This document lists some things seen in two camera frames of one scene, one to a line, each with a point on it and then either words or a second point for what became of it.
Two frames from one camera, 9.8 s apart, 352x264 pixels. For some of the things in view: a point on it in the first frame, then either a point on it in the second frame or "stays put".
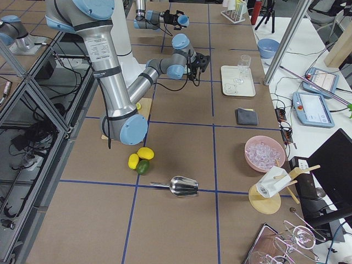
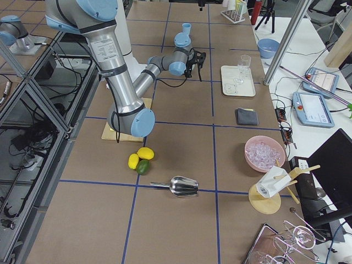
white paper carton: (268, 186) stays put
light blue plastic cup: (183, 20) → (186, 27)
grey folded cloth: (246, 116) stays put
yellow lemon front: (133, 160) stays put
